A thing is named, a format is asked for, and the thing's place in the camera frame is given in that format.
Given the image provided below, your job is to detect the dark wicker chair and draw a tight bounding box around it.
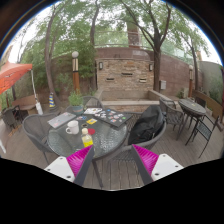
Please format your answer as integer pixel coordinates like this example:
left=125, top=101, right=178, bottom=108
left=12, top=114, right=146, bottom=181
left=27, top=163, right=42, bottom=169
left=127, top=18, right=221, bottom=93
left=0, top=105, right=23, bottom=133

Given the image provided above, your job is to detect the white ceramic mug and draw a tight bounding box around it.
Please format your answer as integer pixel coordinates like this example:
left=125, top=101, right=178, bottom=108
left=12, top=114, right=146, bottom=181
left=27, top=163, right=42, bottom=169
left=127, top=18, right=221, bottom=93
left=65, top=120, right=80, bottom=136

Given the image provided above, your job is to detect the group of patio chairs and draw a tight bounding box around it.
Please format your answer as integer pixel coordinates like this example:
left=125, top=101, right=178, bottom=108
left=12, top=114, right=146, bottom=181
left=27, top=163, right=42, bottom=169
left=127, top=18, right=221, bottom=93
left=159, top=95, right=221, bottom=159

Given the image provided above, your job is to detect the brown-trunked tree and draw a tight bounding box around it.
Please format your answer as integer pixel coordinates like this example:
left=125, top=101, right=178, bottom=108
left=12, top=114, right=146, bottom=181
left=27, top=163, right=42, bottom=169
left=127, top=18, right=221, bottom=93
left=33, top=3, right=88, bottom=105

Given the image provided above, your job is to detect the black backpack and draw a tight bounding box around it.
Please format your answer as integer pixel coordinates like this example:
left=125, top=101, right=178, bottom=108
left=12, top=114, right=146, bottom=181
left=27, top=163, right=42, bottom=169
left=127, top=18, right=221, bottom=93
left=127, top=105, right=165, bottom=146

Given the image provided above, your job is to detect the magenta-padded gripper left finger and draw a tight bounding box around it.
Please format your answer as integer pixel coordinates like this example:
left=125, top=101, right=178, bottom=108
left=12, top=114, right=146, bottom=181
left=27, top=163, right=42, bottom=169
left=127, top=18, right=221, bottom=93
left=44, top=145, right=96, bottom=187

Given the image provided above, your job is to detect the blue yellow striped cone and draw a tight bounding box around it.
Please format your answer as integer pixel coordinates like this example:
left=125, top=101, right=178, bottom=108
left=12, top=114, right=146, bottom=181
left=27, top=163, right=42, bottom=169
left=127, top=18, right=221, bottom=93
left=48, top=92, right=56, bottom=109

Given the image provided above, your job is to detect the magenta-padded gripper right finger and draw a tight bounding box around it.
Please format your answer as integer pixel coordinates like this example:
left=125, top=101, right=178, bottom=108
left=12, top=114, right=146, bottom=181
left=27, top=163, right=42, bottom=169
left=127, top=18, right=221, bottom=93
left=130, top=143, right=185, bottom=186

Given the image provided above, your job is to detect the globe-topped lamp post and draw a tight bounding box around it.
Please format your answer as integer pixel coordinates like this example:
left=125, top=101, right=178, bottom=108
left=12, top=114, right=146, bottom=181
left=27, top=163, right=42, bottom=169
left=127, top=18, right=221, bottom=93
left=71, top=50, right=81, bottom=94

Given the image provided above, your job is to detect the green potted plant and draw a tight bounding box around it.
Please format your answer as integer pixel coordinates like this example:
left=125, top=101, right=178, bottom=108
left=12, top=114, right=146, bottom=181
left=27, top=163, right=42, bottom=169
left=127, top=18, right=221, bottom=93
left=67, top=90, right=85, bottom=116

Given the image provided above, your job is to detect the white sticker sheet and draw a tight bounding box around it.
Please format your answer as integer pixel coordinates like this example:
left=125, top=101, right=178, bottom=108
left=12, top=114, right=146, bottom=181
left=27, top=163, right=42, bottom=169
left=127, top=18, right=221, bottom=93
left=83, top=107, right=103, bottom=116

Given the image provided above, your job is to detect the wooden bench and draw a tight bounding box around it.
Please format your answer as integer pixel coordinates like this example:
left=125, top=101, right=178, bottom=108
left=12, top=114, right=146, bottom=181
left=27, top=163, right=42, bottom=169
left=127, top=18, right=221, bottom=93
left=11, top=94, right=39, bottom=113

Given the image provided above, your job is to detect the round dark patio table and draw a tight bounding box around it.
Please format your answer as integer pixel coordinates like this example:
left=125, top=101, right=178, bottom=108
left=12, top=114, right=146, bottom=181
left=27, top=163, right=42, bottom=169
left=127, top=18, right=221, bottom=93
left=178, top=98, right=208, bottom=141

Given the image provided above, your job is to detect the orange canopy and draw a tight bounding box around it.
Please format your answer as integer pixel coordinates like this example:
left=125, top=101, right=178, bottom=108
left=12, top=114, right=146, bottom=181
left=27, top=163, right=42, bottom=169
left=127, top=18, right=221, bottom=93
left=0, top=61, right=34, bottom=96

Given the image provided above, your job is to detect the grey wicker chair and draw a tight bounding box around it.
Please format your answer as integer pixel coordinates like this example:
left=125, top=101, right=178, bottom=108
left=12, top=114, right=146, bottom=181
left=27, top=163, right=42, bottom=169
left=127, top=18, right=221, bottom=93
left=65, top=95, right=104, bottom=114
left=106, top=116, right=168, bottom=188
left=21, top=112, right=59, bottom=164

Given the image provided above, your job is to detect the yellow-labelled clear drink bottle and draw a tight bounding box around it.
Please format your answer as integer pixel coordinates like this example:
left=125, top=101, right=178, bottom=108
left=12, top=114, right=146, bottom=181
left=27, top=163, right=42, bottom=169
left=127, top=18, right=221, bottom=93
left=81, top=127, right=94, bottom=148

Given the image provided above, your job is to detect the silver laptop with stickers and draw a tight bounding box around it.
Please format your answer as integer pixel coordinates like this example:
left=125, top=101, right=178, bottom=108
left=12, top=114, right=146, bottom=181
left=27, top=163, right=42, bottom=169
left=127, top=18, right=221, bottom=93
left=47, top=111, right=77, bottom=130

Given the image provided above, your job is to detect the black laptop with stickers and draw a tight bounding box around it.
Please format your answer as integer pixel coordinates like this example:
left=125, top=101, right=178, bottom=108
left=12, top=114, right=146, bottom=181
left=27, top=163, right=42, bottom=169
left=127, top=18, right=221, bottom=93
left=94, top=108, right=133, bottom=128

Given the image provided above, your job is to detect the dark-trunked tree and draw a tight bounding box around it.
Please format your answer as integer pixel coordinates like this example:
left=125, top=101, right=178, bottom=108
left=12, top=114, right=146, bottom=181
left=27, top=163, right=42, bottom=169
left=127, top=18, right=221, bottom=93
left=119, top=0, right=188, bottom=94

